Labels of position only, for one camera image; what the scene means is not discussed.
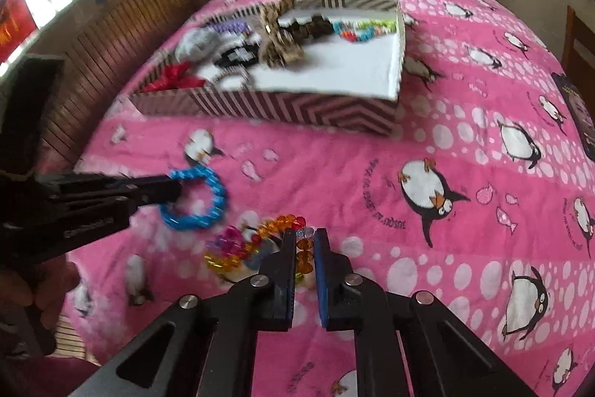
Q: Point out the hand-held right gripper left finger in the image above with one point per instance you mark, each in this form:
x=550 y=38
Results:
x=289 y=285

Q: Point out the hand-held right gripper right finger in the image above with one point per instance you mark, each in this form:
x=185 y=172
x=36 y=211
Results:
x=321 y=280

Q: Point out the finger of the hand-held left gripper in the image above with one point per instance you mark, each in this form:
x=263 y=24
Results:
x=139 y=190

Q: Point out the red bow hair clip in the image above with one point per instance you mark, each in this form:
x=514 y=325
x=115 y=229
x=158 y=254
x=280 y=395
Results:
x=169 y=77

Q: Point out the light blue fluffy scrunchie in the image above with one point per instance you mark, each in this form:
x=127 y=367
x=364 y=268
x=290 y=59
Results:
x=197 y=41

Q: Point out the striped cardboard box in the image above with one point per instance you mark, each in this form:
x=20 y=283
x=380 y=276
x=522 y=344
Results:
x=297 y=99

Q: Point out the black scrunchie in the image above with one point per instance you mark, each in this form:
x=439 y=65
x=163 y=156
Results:
x=309 y=27

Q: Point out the person's left hand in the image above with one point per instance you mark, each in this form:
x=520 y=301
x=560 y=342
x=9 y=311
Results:
x=51 y=285

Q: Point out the pink penguin blanket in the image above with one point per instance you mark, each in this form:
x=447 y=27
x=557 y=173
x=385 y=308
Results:
x=465 y=201

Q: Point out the black white hair accessory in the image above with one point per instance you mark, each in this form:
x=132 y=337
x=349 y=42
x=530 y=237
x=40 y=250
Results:
x=237 y=55

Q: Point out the red banner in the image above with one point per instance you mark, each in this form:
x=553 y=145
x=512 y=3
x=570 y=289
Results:
x=14 y=27

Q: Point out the dark book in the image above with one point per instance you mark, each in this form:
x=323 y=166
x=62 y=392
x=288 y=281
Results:
x=578 y=113

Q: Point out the wooden chair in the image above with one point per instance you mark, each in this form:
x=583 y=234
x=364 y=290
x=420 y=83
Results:
x=578 y=41

